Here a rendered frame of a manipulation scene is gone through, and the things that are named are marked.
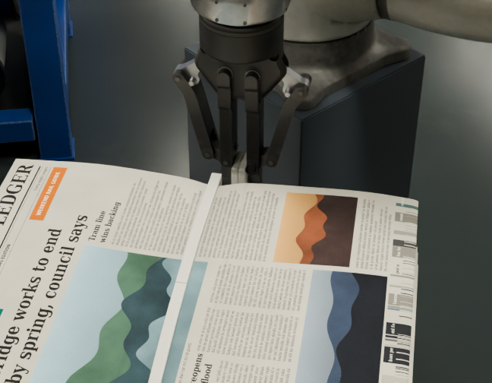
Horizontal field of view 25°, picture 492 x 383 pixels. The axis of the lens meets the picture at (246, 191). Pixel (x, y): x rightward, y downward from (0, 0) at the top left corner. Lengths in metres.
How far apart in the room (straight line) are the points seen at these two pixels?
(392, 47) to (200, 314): 0.51
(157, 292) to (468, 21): 0.43
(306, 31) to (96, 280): 0.42
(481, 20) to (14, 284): 0.52
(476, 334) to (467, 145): 0.67
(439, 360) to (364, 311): 1.44
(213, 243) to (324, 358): 0.16
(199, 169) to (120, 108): 1.61
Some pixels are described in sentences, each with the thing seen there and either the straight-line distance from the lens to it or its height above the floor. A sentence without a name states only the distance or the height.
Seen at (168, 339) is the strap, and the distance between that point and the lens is 0.84.
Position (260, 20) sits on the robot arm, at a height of 1.21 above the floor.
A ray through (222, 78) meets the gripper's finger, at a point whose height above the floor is 1.13.
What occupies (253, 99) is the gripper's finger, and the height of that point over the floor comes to 1.11.
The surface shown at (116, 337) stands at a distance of 0.86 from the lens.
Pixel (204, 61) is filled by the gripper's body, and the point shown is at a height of 1.14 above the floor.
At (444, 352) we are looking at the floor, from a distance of 2.33.
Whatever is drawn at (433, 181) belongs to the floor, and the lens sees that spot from 2.75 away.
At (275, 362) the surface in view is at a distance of 0.84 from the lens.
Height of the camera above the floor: 1.68
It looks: 39 degrees down
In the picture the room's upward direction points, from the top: straight up
